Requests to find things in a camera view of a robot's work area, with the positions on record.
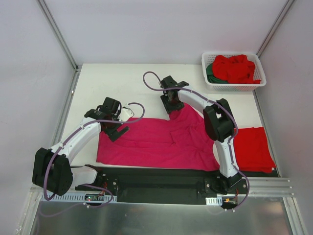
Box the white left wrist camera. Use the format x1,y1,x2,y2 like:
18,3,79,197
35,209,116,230
119,107,134,122

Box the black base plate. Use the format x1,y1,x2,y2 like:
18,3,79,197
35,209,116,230
46,165,280,205

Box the aluminium frame rail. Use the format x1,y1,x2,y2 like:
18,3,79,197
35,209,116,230
44,167,294,205

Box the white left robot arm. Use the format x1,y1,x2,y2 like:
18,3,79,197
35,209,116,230
32,97,134,196

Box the pink t shirt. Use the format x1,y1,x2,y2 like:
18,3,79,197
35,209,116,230
96,104,220,171

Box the white plastic laundry basket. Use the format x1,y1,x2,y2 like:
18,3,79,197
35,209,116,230
201,52,267,92

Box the red crumpled t shirt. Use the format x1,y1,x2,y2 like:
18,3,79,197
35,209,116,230
213,54,261,84

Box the folded red t shirt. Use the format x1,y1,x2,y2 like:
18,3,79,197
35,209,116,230
234,127,276,173

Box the green t shirt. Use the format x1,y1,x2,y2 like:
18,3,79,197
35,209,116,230
206,63,227,84

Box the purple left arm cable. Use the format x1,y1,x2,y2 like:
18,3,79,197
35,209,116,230
38,102,145,217

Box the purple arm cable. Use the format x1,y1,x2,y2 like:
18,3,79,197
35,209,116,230
142,71,251,210
38,102,145,217

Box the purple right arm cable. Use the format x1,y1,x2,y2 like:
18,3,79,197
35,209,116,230
142,71,251,210

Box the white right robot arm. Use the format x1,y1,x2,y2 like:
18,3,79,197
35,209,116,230
160,76,242,194

